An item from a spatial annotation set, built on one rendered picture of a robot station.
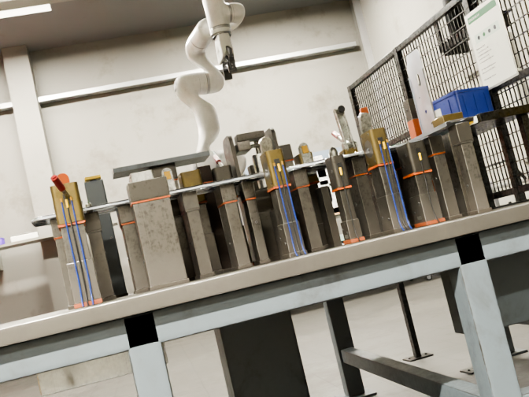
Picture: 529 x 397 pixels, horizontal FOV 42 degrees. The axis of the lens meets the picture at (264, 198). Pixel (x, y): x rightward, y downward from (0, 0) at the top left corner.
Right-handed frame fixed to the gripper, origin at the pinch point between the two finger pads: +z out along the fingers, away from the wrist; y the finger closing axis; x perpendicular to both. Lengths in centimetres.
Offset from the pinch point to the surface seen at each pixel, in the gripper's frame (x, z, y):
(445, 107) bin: 73, 33, 23
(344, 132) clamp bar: 36.1, 32.8, 9.7
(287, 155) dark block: 12.8, 36.8, 6.6
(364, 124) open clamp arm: 30, 37, 42
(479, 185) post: 53, 66, 64
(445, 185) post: 51, 63, 46
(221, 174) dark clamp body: -14.4, 39.3, 9.2
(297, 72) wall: 252, -166, -618
